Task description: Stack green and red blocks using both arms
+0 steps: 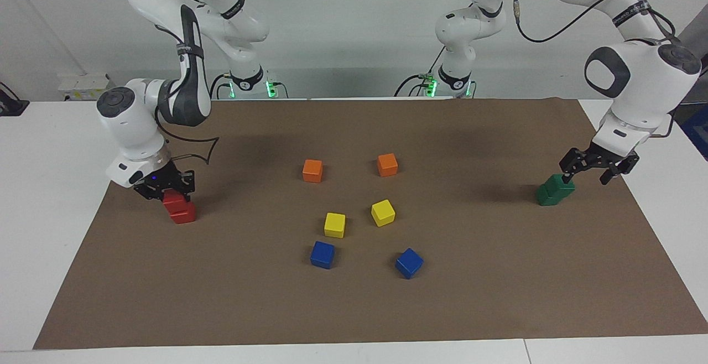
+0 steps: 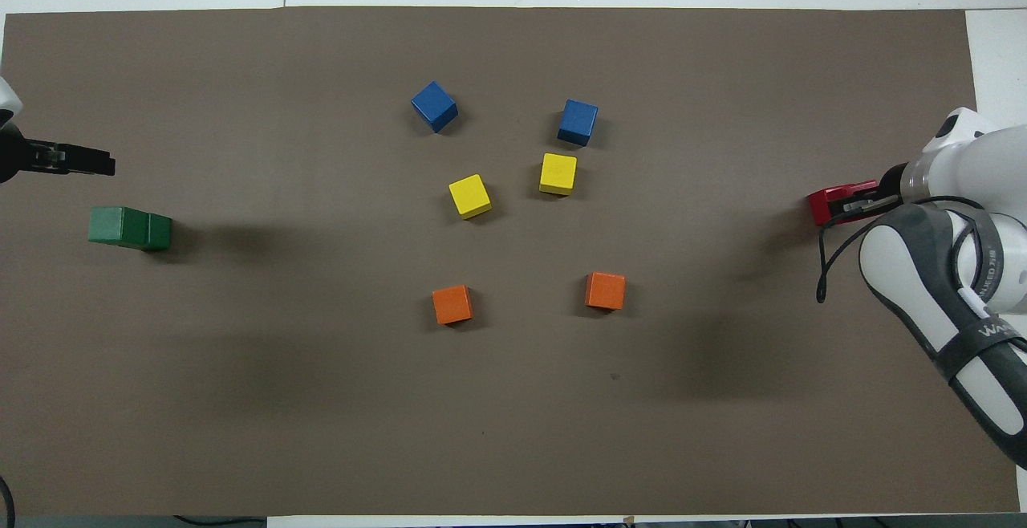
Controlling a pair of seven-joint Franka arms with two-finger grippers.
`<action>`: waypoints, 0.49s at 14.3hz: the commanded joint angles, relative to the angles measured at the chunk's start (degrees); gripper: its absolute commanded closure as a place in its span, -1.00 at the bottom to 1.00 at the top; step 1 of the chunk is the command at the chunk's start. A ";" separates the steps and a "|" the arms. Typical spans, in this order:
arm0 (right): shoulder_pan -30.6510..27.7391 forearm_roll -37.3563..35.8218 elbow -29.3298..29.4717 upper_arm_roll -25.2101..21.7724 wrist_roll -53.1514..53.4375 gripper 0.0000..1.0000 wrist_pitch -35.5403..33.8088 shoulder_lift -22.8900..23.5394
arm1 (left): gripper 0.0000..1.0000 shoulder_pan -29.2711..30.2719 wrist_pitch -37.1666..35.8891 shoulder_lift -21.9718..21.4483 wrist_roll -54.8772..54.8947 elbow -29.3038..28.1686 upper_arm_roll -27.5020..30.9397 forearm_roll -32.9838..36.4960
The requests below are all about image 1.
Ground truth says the blue wooden block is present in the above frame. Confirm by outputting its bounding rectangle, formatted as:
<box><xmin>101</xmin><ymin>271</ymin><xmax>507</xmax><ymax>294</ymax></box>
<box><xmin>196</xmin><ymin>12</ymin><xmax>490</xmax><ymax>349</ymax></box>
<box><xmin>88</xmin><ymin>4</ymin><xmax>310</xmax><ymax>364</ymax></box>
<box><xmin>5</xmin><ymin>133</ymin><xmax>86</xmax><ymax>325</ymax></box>
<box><xmin>395</xmin><ymin>248</ymin><xmax>424</xmax><ymax>280</ymax></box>
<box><xmin>310</xmin><ymin>241</ymin><xmax>336</xmax><ymax>270</ymax></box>

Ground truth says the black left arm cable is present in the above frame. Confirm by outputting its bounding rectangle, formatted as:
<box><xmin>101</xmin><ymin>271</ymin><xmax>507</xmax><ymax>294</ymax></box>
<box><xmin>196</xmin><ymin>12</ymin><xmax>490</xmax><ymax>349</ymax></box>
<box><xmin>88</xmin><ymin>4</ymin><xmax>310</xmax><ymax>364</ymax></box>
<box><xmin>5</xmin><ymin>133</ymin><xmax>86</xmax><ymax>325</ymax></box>
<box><xmin>512</xmin><ymin>0</ymin><xmax>676</xmax><ymax>139</ymax></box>

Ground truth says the white power strip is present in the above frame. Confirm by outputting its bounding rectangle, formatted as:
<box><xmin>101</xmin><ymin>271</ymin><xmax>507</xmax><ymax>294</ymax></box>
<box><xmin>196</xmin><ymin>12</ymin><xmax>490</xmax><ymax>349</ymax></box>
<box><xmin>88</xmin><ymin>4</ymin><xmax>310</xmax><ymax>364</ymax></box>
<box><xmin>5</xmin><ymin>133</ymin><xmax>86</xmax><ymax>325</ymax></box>
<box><xmin>58</xmin><ymin>74</ymin><xmax>111</xmax><ymax>102</ymax></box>

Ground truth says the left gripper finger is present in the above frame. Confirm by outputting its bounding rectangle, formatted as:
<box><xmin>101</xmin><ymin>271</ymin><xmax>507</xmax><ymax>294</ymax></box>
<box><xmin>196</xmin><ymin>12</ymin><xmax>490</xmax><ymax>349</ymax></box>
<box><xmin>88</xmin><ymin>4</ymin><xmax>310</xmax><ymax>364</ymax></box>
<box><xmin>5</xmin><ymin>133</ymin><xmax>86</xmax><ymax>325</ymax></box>
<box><xmin>601</xmin><ymin>153</ymin><xmax>640</xmax><ymax>186</ymax></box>
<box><xmin>560</xmin><ymin>148</ymin><xmax>592</xmax><ymax>185</ymax></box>

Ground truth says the brown table mat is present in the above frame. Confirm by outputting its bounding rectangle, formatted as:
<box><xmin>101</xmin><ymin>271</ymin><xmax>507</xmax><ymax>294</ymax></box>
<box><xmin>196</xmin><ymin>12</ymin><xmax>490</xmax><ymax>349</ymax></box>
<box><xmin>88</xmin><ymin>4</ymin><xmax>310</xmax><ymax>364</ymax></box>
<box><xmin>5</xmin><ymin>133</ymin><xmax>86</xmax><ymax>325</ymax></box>
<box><xmin>33</xmin><ymin>97</ymin><xmax>708</xmax><ymax>350</ymax></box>

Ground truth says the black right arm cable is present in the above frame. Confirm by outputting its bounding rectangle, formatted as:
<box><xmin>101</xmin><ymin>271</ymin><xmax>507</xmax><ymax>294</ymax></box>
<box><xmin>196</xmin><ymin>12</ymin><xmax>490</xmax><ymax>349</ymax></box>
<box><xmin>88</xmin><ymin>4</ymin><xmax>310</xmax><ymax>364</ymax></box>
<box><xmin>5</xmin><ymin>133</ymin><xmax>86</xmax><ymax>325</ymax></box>
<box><xmin>157</xmin><ymin>107</ymin><xmax>220</xmax><ymax>164</ymax></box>

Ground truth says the green wooden block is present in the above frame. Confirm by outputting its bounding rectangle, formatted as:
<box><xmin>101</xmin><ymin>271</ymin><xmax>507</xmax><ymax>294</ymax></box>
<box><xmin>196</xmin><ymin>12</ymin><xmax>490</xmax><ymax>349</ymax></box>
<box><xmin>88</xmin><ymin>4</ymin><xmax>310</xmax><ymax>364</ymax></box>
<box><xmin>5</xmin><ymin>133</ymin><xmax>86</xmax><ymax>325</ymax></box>
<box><xmin>545</xmin><ymin>174</ymin><xmax>576</xmax><ymax>196</ymax></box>
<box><xmin>537</xmin><ymin>184</ymin><xmax>570</xmax><ymax>207</ymax></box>

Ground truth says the black base cable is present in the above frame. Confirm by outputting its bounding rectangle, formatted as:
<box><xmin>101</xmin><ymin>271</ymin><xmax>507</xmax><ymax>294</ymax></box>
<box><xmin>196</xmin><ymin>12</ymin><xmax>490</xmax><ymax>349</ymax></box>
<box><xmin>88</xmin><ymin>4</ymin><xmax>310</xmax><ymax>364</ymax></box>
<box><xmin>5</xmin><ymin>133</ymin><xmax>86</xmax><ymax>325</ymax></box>
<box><xmin>209</xmin><ymin>72</ymin><xmax>233</xmax><ymax>100</ymax></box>
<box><xmin>394</xmin><ymin>46</ymin><xmax>446</xmax><ymax>98</ymax></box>

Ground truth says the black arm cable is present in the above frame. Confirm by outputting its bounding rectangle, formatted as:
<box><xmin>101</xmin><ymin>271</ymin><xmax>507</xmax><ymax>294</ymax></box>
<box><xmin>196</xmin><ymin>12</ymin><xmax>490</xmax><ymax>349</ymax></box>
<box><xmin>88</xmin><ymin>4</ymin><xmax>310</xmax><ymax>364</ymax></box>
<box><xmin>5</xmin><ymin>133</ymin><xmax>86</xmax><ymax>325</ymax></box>
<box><xmin>512</xmin><ymin>0</ymin><xmax>676</xmax><ymax>139</ymax></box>
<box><xmin>157</xmin><ymin>107</ymin><xmax>220</xmax><ymax>164</ymax></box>

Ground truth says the red wooden block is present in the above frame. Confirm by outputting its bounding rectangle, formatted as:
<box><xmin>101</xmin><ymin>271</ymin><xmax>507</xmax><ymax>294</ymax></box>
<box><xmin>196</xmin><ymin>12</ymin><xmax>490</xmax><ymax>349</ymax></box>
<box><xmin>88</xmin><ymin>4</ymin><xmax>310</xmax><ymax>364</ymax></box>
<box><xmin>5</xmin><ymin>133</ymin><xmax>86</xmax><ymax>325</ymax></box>
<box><xmin>170</xmin><ymin>202</ymin><xmax>197</xmax><ymax>225</ymax></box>
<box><xmin>163</xmin><ymin>189</ymin><xmax>191</xmax><ymax>214</ymax></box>

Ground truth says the blue object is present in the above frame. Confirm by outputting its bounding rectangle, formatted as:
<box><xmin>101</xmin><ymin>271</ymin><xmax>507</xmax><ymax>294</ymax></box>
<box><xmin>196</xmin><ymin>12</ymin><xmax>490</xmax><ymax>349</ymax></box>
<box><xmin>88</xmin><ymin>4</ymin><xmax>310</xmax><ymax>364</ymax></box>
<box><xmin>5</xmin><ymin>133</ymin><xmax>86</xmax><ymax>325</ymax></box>
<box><xmin>679</xmin><ymin>104</ymin><xmax>708</xmax><ymax>161</ymax></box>

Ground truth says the yellow wooden block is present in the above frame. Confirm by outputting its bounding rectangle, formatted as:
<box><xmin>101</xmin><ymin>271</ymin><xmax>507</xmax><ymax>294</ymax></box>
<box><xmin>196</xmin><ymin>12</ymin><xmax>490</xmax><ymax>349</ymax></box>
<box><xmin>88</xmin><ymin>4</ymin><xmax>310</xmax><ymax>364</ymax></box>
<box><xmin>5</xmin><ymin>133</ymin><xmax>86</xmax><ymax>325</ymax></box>
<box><xmin>324</xmin><ymin>212</ymin><xmax>346</xmax><ymax>239</ymax></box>
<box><xmin>371</xmin><ymin>199</ymin><xmax>396</xmax><ymax>227</ymax></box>

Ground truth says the orange wooden block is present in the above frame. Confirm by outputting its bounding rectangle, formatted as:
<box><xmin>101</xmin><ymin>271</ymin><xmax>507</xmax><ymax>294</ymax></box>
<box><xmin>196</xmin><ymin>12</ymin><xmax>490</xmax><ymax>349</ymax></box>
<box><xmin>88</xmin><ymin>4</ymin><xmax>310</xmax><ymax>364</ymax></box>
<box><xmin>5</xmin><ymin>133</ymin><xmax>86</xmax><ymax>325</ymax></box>
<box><xmin>302</xmin><ymin>159</ymin><xmax>324</xmax><ymax>184</ymax></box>
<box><xmin>377</xmin><ymin>153</ymin><xmax>399</xmax><ymax>178</ymax></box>

